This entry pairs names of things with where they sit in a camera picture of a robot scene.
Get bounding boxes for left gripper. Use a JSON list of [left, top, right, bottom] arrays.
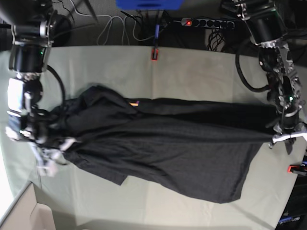
[[268, 122, 307, 155]]

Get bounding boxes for blue plastic bin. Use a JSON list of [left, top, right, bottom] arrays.
[[116, 0, 183, 10]]

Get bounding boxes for black cable bundle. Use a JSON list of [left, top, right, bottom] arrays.
[[206, 30, 227, 52]]

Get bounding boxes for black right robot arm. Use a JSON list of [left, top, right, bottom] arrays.
[[0, 0, 73, 177]]

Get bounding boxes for white power strip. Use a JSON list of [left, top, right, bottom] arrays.
[[180, 18, 235, 30]]

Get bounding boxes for black t-shirt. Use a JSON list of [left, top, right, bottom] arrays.
[[51, 86, 277, 204]]

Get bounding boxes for cardboard box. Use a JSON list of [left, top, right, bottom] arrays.
[[0, 182, 56, 230]]

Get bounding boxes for white cable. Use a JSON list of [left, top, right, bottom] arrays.
[[69, 0, 156, 46]]

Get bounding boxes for red black side clamp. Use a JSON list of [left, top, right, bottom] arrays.
[[287, 155, 307, 176]]

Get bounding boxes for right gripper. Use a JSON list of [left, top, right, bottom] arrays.
[[29, 137, 74, 177]]

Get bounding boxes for red black table clamp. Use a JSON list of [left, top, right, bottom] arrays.
[[151, 47, 159, 61]]

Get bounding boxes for green table cloth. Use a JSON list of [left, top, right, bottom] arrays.
[[0, 46, 306, 230]]

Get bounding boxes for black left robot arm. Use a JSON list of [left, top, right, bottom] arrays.
[[221, 0, 307, 154]]

